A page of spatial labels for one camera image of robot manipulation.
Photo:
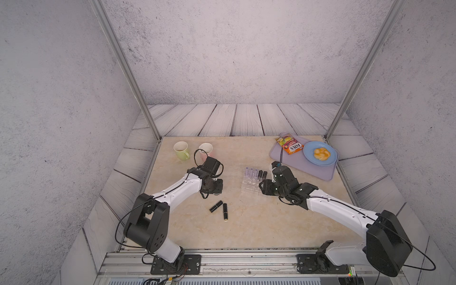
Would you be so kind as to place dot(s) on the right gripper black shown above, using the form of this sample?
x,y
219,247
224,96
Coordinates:
x,y
265,187

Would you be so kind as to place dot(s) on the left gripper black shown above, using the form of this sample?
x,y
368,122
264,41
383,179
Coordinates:
x,y
219,190

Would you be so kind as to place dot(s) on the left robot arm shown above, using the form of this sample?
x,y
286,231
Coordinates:
x,y
148,221

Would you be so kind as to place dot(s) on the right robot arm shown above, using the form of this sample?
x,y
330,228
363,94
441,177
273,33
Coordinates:
x,y
385,245

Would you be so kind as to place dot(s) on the clear acrylic lipstick organizer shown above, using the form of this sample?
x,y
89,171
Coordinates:
x,y
251,186

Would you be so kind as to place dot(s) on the pink mug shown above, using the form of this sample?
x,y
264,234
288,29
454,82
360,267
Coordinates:
x,y
205,150

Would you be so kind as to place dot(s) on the orange snack packet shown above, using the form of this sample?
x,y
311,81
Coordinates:
x,y
289,144

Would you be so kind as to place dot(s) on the green mug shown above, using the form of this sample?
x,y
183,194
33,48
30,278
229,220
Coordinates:
x,y
181,150

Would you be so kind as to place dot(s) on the blue plate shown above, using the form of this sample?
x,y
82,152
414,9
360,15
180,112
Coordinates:
x,y
309,147

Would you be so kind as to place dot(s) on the bread roll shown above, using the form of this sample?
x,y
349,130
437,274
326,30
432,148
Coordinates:
x,y
321,154

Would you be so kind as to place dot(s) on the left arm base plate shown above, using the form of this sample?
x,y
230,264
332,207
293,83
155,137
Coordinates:
x,y
185,264

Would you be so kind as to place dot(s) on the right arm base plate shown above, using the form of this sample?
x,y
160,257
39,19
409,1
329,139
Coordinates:
x,y
318,264

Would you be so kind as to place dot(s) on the aluminium rail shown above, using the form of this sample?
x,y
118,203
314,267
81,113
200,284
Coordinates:
x,y
236,267

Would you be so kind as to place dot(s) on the left frame post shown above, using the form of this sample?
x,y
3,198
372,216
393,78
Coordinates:
x,y
115,45

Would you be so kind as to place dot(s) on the frame post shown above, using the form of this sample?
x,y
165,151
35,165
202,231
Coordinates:
x,y
115,45
367,63

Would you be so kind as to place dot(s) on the right frame post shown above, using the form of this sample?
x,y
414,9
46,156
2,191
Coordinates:
x,y
367,63

